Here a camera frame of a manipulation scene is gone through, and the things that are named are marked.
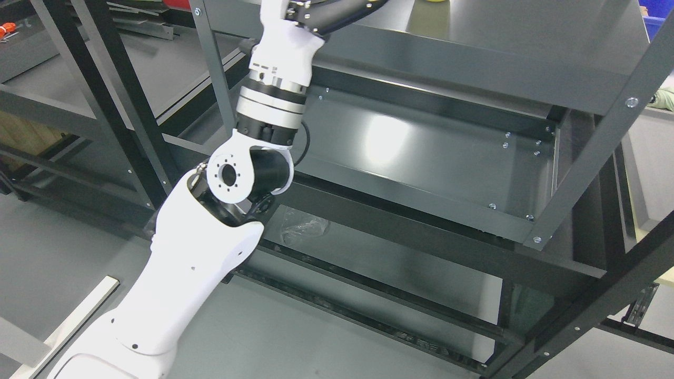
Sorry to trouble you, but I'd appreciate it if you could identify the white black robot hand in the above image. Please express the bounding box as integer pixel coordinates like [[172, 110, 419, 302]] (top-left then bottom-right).
[[250, 1, 387, 87]]

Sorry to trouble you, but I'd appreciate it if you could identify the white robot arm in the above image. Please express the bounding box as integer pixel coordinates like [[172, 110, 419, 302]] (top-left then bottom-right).
[[48, 67, 312, 378]]

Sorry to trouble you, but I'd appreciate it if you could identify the dark grey metal shelf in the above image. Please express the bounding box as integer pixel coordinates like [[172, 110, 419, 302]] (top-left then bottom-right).
[[147, 0, 674, 379]]

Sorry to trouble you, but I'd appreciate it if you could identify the black metal rack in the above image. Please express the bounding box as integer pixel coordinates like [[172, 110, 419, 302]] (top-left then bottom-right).
[[2, 1, 174, 235]]

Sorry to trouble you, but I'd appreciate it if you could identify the orange toy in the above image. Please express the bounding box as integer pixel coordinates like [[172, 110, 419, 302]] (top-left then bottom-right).
[[0, 22, 17, 39]]

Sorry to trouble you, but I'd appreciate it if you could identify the blue plastic crate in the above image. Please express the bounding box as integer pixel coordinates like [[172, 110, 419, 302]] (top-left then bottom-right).
[[638, 0, 673, 41]]

